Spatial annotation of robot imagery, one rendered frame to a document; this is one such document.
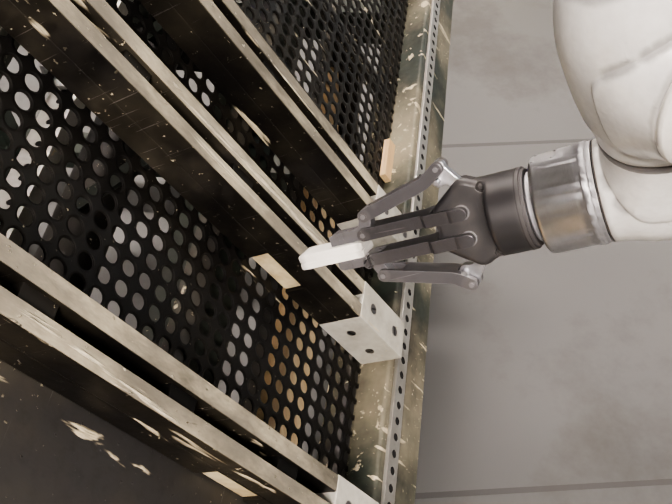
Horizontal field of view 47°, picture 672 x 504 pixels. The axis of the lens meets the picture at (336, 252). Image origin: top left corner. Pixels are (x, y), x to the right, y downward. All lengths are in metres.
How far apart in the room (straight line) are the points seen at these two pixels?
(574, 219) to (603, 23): 0.21
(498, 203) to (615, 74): 0.20
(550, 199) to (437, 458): 1.51
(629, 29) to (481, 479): 1.72
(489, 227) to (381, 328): 0.49
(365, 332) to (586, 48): 0.70
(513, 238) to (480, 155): 2.04
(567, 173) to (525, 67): 2.42
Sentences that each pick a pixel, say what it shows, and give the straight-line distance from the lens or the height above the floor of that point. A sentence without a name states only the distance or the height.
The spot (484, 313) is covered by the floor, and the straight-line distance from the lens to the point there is 2.34.
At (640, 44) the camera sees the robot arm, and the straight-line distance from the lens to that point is 0.51.
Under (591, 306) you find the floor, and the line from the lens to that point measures 2.43.
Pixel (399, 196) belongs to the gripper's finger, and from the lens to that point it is 0.72.
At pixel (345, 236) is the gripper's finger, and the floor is 1.36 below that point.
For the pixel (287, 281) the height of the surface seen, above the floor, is 1.09.
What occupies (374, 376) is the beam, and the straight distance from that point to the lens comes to 1.20.
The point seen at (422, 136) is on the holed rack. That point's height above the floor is 0.89.
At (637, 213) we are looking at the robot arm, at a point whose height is 1.49.
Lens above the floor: 1.97
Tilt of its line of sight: 54 degrees down
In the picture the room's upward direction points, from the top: straight up
